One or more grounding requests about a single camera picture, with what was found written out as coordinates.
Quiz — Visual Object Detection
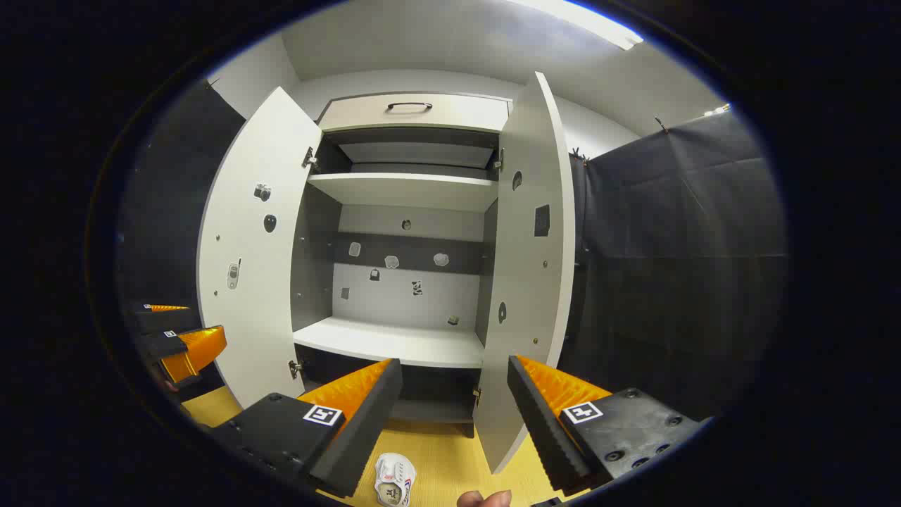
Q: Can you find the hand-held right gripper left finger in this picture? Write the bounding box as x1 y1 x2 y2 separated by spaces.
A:
208 358 404 499

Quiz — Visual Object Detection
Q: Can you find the white cabinet drawer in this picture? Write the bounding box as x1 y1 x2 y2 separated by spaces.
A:
318 93 511 133

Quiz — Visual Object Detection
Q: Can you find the white shoe cabinet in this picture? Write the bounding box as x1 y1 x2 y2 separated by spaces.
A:
197 70 578 474

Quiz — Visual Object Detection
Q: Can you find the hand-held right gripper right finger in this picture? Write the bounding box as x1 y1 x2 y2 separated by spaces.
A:
507 355 707 495

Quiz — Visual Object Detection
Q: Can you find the white cabinet door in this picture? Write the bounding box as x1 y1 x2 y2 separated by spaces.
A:
197 86 323 409
473 70 576 474

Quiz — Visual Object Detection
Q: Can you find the white canvas shoe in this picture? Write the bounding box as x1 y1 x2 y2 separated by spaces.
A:
374 453 417 507

